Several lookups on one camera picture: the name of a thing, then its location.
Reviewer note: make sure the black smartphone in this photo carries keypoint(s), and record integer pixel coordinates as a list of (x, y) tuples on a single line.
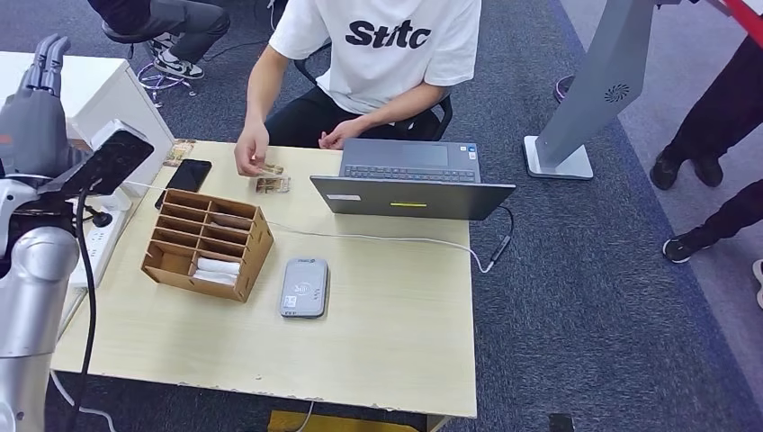
[(188, 174)]

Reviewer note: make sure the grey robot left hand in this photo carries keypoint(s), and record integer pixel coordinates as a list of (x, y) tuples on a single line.
[(33, 131)]

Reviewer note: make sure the person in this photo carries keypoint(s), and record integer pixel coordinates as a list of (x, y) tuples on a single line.
[(179, 24), (721, 113), (715, 223), (563, 89), (381, 71)]

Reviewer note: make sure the grey card reader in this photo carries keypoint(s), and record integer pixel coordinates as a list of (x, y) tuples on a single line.
[(304, 286)]

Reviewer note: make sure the yellow object under desk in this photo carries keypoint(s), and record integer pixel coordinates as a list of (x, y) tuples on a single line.
[(334, 424)]

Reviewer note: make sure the person's left forearm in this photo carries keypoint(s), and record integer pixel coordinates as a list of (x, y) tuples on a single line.
[(405, 107)]

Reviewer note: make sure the chrome base stool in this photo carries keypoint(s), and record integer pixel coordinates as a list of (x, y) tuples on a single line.
[(158, 80)]

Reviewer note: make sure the white cabinet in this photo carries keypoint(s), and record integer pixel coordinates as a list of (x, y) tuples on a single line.
[(95, 83)]

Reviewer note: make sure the white power strip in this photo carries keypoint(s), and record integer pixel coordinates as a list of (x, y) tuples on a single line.
[(104, 250)]

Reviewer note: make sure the person's right forearm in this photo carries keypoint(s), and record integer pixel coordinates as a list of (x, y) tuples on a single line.
[(262, 89)]

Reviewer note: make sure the patterned room key card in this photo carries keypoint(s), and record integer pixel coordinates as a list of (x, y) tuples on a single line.
[(274, 170)]

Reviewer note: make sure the cardboard compartment organizer box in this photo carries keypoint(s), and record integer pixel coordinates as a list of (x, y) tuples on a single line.
[(226, 244)]

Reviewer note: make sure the grey kiosk stand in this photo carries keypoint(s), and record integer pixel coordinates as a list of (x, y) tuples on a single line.
[(596, 89)]

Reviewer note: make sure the dark grey laptop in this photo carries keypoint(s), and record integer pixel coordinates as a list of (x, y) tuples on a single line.
[(411, 200)]

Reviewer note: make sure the black floor object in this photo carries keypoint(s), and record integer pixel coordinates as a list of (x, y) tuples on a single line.
[(560, 423)]

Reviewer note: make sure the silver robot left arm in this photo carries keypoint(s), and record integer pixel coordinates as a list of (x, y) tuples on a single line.
[(36, 286)]

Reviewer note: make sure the person's left hand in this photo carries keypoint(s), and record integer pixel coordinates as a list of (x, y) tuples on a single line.
[(344, 133)]

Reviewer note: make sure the person's right hand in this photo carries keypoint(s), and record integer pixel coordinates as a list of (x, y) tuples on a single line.
[(251, 149)]

